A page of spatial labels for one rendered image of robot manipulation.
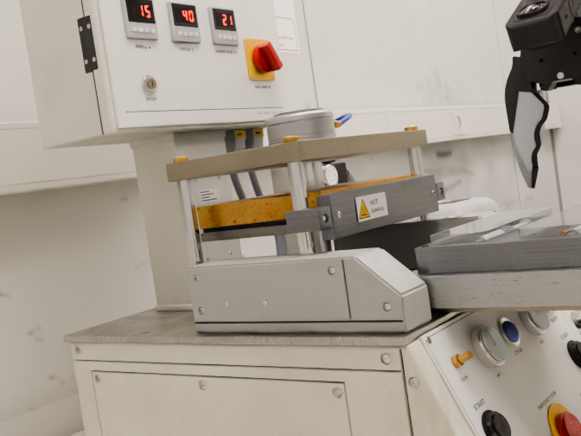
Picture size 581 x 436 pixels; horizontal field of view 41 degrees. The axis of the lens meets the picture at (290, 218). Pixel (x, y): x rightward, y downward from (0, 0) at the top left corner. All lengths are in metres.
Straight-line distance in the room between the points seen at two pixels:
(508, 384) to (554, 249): 0.16
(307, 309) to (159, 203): 0.33
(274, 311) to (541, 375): 0.28
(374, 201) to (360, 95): 1.18
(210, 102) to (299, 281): 0.34
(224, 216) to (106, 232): 0.47
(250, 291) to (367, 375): 0.15
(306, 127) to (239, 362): 0.27
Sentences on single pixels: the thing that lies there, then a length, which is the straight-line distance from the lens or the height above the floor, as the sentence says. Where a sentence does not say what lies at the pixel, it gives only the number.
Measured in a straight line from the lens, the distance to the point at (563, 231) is 0.69.
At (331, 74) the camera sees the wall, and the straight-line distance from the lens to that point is 1.89.
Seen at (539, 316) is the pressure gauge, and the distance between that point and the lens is 0.87.
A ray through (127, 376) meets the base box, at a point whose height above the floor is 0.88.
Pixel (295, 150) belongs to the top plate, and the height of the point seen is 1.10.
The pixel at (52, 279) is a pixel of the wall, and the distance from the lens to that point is 1.23.
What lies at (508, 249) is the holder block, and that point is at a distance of 0.70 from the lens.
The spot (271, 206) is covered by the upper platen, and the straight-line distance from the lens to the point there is 0.81.
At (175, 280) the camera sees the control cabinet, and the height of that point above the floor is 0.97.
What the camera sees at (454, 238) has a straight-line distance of 0.72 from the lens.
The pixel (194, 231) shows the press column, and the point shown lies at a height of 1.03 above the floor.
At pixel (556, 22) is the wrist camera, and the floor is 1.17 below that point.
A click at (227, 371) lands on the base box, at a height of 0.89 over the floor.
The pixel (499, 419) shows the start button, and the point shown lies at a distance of 0.72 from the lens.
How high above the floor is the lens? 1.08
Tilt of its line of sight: 3 degrees down
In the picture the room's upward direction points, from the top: 8 degrees counter-clockwise
